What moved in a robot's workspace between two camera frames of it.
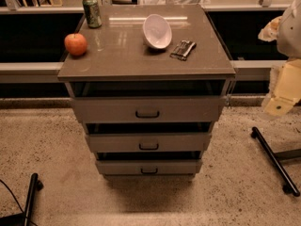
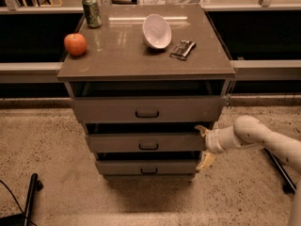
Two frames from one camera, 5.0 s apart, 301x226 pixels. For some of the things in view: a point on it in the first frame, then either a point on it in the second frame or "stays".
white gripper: x=291 y=35 → x=212 y=140
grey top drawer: x=150 y=109 stays
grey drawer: x=148 y=142 stays
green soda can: x=92 y=11 stays
